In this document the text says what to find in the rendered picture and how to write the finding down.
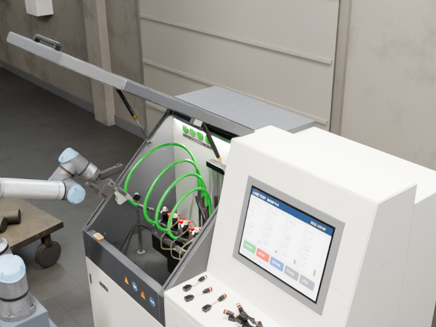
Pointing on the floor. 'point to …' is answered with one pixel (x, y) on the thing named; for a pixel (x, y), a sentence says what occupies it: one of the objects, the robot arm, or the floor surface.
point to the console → (375, 259)
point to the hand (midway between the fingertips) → (131, 197)
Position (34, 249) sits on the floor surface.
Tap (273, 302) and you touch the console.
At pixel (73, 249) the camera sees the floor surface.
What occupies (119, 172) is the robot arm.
